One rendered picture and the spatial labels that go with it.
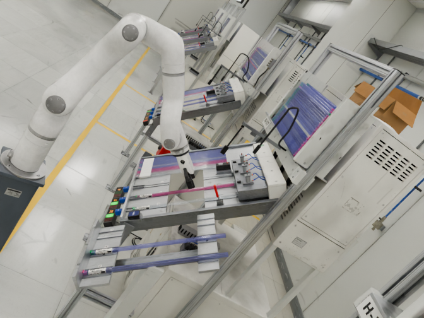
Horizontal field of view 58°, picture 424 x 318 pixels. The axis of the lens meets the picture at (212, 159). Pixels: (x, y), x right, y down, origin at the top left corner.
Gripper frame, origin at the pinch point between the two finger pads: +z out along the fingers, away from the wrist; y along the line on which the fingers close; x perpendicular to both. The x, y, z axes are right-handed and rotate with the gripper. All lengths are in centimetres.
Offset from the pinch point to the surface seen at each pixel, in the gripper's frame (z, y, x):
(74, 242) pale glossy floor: 46, 52, 94
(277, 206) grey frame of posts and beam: 15.7, -13.6, -34.0
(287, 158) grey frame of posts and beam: 3.3, 2.9, -44.8
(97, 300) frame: 40, -14, 59
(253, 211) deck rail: 17.4, -10.1, -23.7
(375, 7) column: 1, 306, -219
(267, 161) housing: 8.6, 15.7, -36.5
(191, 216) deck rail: 11.5, -10.1, 3.5
